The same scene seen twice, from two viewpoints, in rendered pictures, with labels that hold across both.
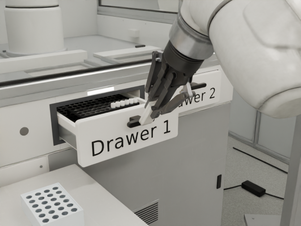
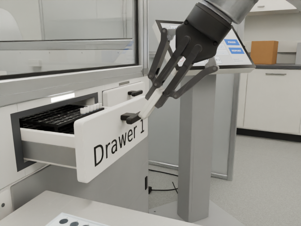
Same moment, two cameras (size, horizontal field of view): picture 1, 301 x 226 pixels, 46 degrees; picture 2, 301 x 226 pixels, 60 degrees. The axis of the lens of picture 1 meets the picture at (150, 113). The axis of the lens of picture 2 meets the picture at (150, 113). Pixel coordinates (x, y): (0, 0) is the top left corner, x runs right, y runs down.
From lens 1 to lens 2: 0.45 m
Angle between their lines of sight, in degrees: 31
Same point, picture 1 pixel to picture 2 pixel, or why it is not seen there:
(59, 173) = (36, 206)
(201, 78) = (135, 87)
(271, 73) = not seen: outside the picture
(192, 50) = (239, 9)
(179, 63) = (217, 28)
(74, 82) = (37, 84)
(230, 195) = not seen: hidden behind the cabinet
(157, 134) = (137, 134)
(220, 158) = (145, 161)
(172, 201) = not seen: hidden behind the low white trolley
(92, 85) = (55, 89)
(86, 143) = (89, 150)
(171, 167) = (118, 176)
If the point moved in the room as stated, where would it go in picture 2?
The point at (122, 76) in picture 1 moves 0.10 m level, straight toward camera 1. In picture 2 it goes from (80, 82) to (97, 86)
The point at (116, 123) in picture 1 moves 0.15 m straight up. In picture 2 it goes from (111, 123) to (109, 44)
